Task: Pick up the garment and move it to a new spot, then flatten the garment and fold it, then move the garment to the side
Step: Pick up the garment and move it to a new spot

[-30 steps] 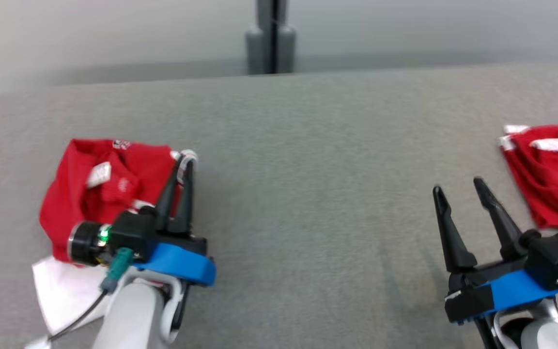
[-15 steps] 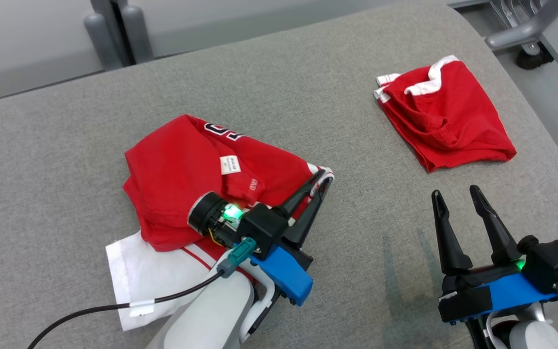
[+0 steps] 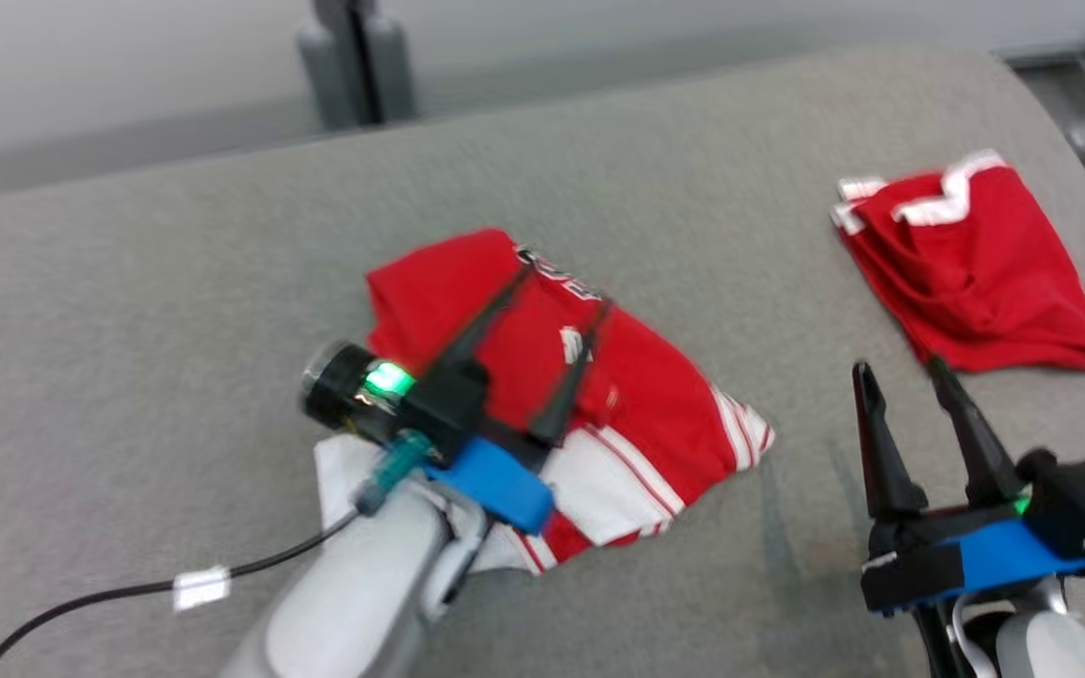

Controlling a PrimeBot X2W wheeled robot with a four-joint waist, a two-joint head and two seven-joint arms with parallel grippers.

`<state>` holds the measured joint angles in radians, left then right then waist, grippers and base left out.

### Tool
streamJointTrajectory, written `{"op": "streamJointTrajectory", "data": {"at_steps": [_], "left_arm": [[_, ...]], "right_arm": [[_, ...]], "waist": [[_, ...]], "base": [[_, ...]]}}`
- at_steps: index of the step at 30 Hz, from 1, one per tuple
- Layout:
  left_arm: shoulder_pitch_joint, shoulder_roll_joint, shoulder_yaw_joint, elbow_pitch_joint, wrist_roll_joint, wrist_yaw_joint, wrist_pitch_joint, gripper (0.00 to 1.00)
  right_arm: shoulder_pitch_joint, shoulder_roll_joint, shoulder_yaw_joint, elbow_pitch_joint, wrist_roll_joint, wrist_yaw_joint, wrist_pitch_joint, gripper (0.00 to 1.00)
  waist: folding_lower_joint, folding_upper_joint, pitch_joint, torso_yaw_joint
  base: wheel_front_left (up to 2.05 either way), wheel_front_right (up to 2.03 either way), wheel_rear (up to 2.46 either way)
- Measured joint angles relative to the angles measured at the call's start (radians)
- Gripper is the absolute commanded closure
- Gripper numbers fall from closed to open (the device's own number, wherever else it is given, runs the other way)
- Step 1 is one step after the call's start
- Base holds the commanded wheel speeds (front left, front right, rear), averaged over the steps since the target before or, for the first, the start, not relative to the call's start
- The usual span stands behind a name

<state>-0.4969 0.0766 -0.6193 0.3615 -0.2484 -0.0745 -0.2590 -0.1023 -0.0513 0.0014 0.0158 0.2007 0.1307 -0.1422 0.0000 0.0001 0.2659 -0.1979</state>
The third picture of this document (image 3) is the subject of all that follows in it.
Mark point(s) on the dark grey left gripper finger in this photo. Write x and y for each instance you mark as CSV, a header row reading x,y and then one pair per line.
x,y
566,395
486,325

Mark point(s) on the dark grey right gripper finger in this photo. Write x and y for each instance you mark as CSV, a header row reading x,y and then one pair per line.
x,y
980,443
886,461

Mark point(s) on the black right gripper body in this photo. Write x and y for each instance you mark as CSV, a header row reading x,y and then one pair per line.
x,y
1084,504

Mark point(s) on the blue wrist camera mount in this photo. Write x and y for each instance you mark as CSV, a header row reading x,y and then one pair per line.
x,y
1013,560
500,485

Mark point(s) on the red shorts with white trim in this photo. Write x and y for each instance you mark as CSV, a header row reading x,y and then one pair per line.
x,y
976,273

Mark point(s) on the red and white jersey shirt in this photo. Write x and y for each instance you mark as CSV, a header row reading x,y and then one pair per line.
x,y
655,377

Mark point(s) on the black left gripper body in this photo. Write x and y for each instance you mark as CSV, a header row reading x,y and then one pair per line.
x,y
444,410

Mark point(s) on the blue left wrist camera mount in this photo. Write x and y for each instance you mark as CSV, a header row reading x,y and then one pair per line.
x,y
500,485

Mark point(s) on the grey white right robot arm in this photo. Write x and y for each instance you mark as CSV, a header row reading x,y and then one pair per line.
x,y
1042,640

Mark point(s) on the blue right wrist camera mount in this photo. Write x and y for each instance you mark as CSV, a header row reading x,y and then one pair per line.
x,y
1013,560

